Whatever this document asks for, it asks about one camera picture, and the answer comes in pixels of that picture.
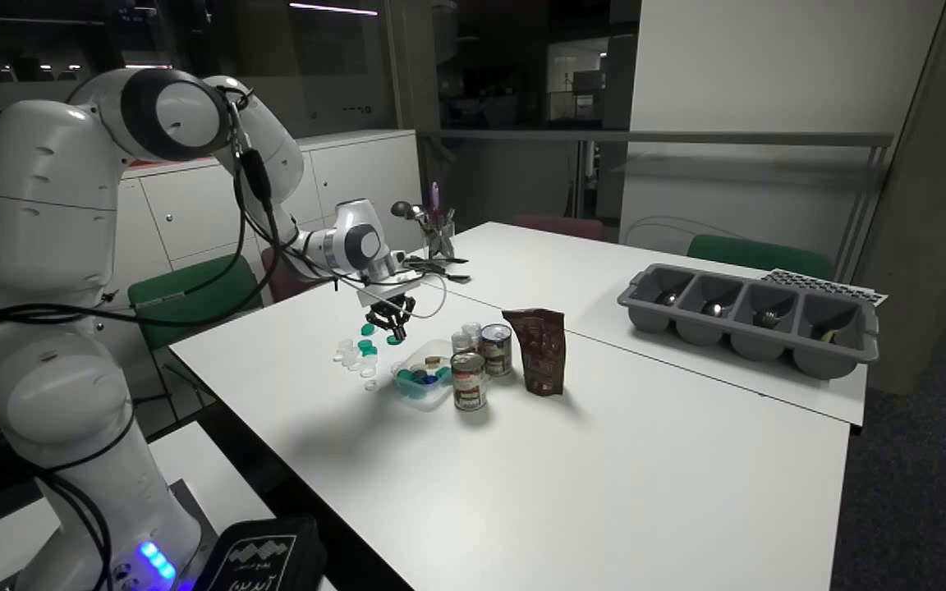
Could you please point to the glass utensil holder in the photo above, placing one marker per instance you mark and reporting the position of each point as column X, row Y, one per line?
column 439, row 244

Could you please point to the purple utensil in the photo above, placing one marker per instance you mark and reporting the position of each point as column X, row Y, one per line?
column 433, row 198

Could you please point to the grey cutlery tray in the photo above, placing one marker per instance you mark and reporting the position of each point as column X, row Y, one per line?
column 752, row 316

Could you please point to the grey perforated lid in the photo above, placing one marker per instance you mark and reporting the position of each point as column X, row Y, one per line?
column 827, row 287

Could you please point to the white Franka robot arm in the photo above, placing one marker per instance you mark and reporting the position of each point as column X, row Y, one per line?
column 48, row 219

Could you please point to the black control box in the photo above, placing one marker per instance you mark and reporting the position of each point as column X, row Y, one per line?
column 259, row 554

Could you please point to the green chair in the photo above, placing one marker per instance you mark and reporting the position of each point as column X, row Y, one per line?
column 193, row 295
column 762, row 253

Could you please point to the small glass jar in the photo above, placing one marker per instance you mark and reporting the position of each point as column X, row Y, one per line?
column 462, row 337

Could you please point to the metal tin can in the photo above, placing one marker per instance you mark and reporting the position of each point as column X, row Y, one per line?
column 498, row 349

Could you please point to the white cabinet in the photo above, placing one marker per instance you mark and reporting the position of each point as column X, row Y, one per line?
column 361, row 175

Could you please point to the grey handrail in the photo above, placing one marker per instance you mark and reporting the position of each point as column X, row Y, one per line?
column 657, row 140

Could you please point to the clear plastic container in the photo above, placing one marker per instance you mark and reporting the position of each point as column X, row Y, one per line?
column 421, row 378

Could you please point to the brown foil pouch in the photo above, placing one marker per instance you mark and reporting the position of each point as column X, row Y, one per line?
column 538, row 349

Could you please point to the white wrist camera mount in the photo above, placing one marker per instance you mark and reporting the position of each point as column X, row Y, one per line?
column 390, row 284

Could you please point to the metal ladle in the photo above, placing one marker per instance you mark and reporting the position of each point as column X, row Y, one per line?
column 404, row 209

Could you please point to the white bottle cap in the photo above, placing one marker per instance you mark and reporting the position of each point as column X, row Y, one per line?
column 341, row 355
column 367, row 370

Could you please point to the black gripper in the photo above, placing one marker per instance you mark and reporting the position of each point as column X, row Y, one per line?
column 390, row 307

